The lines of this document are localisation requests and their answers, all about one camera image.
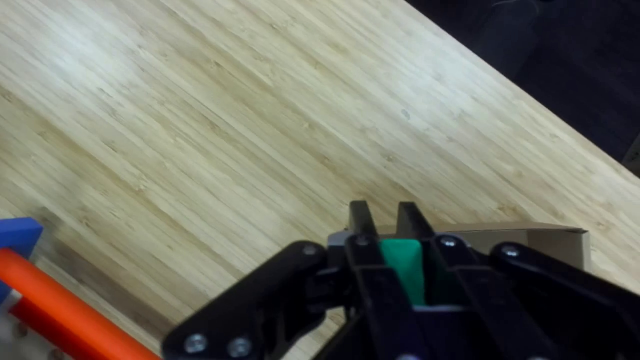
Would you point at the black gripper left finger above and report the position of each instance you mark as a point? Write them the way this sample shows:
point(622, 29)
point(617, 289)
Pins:
point(291, 295)

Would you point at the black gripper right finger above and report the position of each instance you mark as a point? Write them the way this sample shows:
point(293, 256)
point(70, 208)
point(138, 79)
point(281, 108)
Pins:
point(513, 303)

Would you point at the green rectangular block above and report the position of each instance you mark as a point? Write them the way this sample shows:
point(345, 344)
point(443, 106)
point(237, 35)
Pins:
point(405, 256)

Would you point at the open cardboard box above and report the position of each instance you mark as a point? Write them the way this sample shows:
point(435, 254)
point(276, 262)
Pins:
point(563, 242)

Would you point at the orange toy cylinder bar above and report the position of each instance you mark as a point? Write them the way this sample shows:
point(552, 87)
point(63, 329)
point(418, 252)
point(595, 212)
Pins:
point(65, 318)

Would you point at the blue wooden toy workbench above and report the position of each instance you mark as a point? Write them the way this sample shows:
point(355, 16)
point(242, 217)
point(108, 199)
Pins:
point(19, 238)

